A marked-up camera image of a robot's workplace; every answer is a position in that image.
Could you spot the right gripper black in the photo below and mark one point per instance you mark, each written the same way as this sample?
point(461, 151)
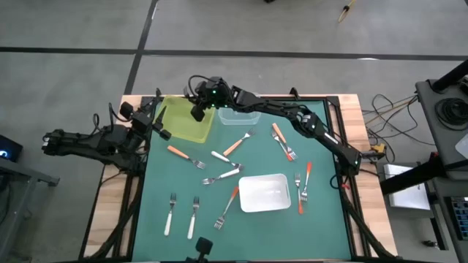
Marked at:
point(214, 94)

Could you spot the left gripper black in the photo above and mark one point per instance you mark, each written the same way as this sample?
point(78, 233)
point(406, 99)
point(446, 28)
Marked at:
point(144, 127)

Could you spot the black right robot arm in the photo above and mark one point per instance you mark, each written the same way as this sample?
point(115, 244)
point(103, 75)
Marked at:
point(314, 128)

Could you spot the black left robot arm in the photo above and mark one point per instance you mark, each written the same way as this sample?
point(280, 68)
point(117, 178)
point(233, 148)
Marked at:
point(80, 140)

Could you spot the yellow translucent plastic bin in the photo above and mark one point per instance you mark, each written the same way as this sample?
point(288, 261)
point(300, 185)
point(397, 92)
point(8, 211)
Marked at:
point(179, 124)

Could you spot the black table clamp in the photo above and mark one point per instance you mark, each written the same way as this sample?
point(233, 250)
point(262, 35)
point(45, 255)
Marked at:
point(158, 93)
point(293, 93)

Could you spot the clear plastic bin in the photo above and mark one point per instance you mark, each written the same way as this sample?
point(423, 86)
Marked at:
point(239, 118)

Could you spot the white plastic bin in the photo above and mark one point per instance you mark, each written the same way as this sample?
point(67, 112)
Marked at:
point(264, 193)

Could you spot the green table mat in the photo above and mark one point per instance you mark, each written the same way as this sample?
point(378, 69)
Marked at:
point(256, 237)

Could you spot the grey metal bench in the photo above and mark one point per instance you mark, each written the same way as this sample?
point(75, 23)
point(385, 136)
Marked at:
point(22, 171)

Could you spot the dark computer with blue light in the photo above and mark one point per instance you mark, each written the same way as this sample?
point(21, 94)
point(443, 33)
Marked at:
point(11, 146)

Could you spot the black stand beam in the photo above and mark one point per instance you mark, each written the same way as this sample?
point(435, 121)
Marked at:
point(409, 177)

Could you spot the white box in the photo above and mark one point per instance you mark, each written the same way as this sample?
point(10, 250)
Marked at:
point(406, 193)

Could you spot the grey metal cart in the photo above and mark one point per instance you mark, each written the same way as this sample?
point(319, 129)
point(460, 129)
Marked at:
point(435, 120)

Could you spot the black pole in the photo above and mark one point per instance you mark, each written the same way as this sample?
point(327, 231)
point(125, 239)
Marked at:
point(451, 76)

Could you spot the small black floor item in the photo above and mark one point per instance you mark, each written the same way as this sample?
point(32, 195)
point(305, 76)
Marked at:
point(429, 244)

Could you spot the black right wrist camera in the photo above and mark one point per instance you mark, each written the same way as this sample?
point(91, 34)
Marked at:
point(197, 113)

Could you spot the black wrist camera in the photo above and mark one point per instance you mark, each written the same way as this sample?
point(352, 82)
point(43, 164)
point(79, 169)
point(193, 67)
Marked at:
point(197, 113)
point(126, 110)

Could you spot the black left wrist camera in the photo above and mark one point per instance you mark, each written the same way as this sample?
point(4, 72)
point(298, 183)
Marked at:
point(126, 110)

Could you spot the black aluminium rig frame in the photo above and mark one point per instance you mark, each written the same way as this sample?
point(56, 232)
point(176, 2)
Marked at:
point(333, 106)

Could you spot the black table-level camera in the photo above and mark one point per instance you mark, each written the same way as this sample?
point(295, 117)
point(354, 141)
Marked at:
point(203, 245)

